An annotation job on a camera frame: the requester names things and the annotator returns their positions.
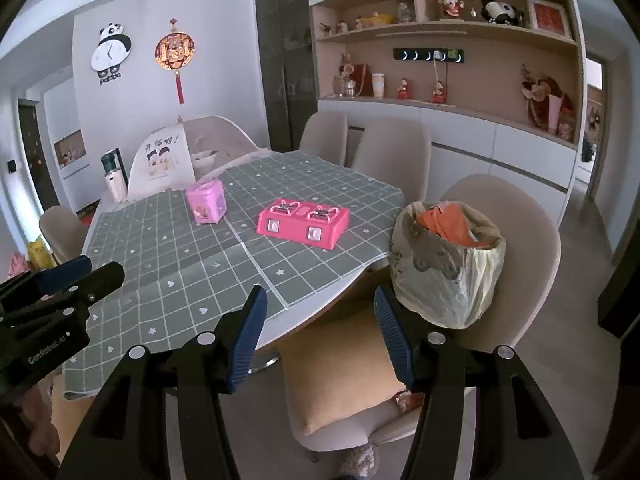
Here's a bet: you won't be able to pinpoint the wooden shelf unit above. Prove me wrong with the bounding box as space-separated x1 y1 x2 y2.
309 0 586 151

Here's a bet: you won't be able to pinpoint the green checked tablecloth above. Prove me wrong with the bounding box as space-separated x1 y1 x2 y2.
62 149 405 401

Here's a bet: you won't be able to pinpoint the yellow teapot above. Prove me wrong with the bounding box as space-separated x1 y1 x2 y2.
356 12 395 30

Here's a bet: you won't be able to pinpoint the beige mesh food cover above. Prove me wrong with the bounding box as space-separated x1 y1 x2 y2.
180 116 261 181

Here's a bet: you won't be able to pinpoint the red gift bag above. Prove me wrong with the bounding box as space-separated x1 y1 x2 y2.
352 63 374 97

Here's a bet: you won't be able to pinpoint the glass jar with flowers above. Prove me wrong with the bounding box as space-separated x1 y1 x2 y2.
332 52 357 98

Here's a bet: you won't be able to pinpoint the wall picture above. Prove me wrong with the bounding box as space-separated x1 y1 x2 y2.
54 129 83 170

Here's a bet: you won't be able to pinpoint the red framed picture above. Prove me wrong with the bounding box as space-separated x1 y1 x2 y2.
525 0 573 40

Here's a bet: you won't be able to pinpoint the dark door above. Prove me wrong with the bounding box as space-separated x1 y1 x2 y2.
17 98 61 211

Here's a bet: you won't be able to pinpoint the white printed bag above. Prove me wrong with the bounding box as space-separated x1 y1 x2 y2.
126 127 196 204

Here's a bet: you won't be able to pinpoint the pink square box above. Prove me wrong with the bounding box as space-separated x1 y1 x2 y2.
186 179 227 225

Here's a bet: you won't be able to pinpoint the beige chair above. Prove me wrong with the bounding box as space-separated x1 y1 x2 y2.
350 119 432 201
280 174 562 461
299 111 349 167
39 206 90 266

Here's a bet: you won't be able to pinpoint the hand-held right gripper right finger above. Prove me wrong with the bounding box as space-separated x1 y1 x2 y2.
373 285 586 480

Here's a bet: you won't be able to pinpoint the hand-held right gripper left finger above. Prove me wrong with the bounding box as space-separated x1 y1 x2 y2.
59 284 269 480

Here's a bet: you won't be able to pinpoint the pink bag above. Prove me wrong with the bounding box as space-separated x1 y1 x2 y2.
7 252 31 278

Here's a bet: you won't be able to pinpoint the grey fuzzy slipper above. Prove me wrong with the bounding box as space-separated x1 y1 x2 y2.
335 442 381 480

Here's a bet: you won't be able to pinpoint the pink toy stove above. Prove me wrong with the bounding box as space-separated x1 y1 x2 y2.
256 199 351 250

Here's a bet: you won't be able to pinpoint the panda wall clock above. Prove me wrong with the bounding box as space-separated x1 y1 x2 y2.
90 22 133 86

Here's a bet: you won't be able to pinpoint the yellow orange bag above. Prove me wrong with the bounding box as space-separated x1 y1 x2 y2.
27 240 56 268

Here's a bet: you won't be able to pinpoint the flower bouquet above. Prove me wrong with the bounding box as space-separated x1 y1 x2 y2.
520 63 578 141

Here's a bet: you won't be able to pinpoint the red gold wall ornament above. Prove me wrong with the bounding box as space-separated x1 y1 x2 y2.
154 17 196 106

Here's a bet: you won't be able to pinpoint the orange plastic bag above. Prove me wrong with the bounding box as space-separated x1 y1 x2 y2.
417 202 493 250

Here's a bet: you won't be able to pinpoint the white bottle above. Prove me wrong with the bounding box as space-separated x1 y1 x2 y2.
104 172 128 203

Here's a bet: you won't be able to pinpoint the panda wine bottle holder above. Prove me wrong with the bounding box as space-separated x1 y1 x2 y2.
470 0 528 27

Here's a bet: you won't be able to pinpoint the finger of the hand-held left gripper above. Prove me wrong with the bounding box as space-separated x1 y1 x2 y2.
0 255 92 309
0 261 126 334

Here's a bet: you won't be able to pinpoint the black bin with yellow bag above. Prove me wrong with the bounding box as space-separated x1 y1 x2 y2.
389 201 507 330

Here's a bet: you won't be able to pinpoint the dark glass cabinet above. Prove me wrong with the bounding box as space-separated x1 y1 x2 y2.
254 0 320 153

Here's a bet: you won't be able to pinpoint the white lower cabinets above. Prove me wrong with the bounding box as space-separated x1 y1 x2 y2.
317 97 581 241

